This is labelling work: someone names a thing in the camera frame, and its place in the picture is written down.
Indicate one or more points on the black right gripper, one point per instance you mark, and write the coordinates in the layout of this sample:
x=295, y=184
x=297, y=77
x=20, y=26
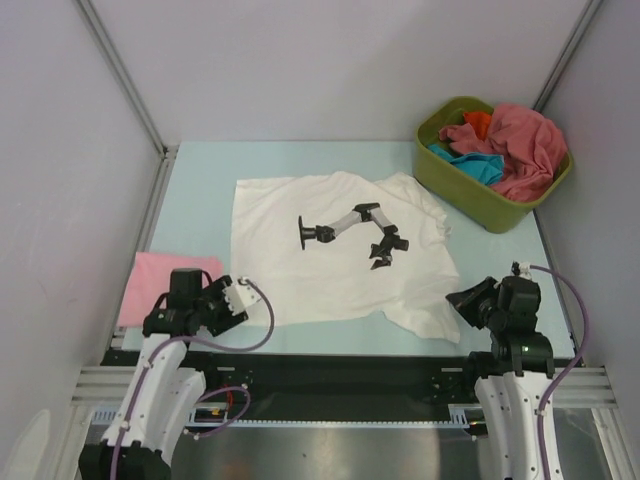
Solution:
x=463, y=301

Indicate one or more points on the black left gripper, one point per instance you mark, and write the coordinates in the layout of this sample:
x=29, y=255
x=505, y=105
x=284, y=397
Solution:
x=227, y=319

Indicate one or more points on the white t shirt with print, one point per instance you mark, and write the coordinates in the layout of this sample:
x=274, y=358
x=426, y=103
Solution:
x=310, y=281

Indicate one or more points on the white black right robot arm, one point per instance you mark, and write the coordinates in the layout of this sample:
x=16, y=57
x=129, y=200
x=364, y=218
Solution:
x=510, y=381

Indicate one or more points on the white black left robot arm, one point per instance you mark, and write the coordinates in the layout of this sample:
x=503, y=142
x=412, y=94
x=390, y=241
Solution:
x=140, y=441

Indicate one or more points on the folded light pink t shirt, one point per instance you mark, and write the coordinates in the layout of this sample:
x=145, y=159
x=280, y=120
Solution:
x=150, y=277

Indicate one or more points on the olive green plastic bin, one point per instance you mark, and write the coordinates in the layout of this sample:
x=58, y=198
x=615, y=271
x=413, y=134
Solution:
x=494, y=212

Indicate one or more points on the teal blue t shirt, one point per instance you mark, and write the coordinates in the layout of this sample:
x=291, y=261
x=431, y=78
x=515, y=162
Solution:
x=487, y=169

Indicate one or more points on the coral pink t shirt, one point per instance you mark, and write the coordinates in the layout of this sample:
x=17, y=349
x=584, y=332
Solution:
x=531, y=145

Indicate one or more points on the orange t shirt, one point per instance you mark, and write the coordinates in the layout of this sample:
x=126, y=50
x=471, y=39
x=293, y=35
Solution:
x=480, y=121

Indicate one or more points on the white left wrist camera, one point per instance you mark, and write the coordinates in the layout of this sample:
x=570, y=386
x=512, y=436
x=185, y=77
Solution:
x=240, y=295

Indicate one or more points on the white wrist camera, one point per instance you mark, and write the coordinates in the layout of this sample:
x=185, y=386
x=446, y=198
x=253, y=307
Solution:
x=521, y=270
x=240, y=295

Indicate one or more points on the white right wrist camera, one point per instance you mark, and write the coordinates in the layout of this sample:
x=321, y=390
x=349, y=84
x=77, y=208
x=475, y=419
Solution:
x=521, y=270

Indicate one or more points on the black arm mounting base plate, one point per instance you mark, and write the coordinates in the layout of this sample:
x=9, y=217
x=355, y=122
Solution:
x=334, y=388

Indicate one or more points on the aluminium frame rail front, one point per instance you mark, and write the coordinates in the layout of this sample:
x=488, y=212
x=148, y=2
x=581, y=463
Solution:
x=581, y=388

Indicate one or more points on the white slotted cable duct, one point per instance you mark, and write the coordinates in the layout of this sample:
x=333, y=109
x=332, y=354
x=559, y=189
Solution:
x=458, y=416

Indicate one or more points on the aluminium corner post left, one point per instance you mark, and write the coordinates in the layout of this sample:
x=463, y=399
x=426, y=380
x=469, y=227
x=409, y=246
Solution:
x=108, y=50

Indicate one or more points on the aluminium corner post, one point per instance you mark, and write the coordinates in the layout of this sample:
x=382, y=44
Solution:
x=108, y=50
x=575, y=39

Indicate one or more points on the aluminium corner post right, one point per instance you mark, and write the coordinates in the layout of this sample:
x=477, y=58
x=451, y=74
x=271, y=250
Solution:
x=575, y=39

